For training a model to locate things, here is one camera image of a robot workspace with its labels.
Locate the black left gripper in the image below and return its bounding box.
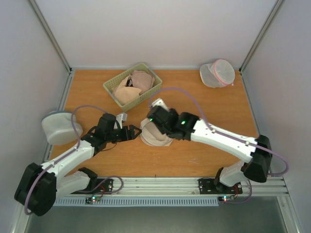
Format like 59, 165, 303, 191
106, 125, 142, 143

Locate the white mesh laundry bag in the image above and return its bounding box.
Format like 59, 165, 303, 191
140, 118, 173, 147

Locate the beige bra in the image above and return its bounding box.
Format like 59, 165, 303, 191
113, 70, 155, 105

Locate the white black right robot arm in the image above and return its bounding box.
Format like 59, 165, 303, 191
147, 105, 272, 193

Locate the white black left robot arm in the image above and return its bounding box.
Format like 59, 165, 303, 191
14, 113, 141, 216

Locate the black bra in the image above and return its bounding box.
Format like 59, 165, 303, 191
126, 79, 133, 87

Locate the white pink-zipper laundry bag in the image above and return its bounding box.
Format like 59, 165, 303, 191
199, 59, 235, 88

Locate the white blue-rim laundry bag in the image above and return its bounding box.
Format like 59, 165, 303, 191
41, 111, 83, 146

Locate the pale green plastic basket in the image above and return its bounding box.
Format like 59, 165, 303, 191
103, 63, 162, 112

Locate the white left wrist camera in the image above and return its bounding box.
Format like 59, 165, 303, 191
115, 113, 127, 129

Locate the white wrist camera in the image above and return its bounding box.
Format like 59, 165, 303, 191
115, 113, 127, 129
149, 98, 169, 111

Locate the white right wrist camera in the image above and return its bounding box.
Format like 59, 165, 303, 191
149, 98, 169, 111

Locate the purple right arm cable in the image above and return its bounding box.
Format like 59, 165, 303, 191
148, 87, 290, 177

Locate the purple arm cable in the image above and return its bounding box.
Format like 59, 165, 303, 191
148, 87, 290, 177
25, 104, 107, 216

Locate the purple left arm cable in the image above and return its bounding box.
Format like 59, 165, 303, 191
25, 104, 107, 216

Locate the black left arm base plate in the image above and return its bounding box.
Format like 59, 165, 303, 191
72, 178, 114, 194

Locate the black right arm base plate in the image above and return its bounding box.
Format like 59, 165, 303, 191
198, 178, 243, 195

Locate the grey slotted cable duct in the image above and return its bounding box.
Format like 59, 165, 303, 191
54, 197, 219, 207

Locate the aluminium front rail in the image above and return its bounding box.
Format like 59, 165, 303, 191
55, 176, 290, 197

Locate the aluminium frame post left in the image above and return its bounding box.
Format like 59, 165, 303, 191
27, 0, 72, 74

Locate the aluminium frame post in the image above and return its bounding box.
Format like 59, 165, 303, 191
27, 0, 72, 74
239, 0, 285, 76

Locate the aluminium frame post right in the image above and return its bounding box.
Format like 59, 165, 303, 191
239, 0, 285, 76

